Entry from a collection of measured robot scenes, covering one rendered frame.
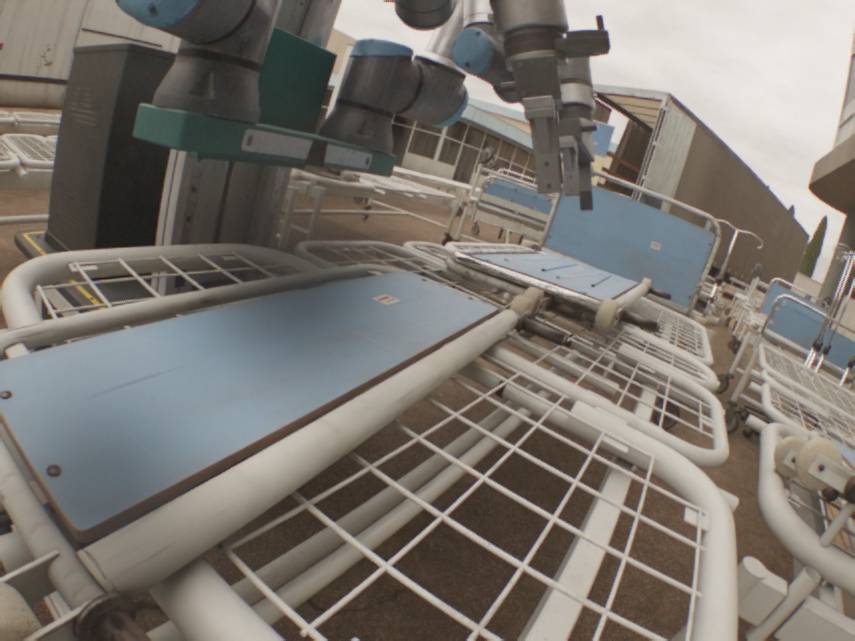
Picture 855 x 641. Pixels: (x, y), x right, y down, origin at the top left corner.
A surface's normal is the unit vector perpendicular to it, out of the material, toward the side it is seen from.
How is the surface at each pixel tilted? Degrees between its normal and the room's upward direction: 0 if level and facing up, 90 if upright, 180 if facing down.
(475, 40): 94
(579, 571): 0
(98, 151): 90
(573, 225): 90
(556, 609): 0
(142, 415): 1
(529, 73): 97
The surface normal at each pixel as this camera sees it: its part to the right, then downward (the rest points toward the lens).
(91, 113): -0.41, 0.18
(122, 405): 0.27, -0.91
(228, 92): 0.73, 0.10
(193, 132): 0.87, 0.39
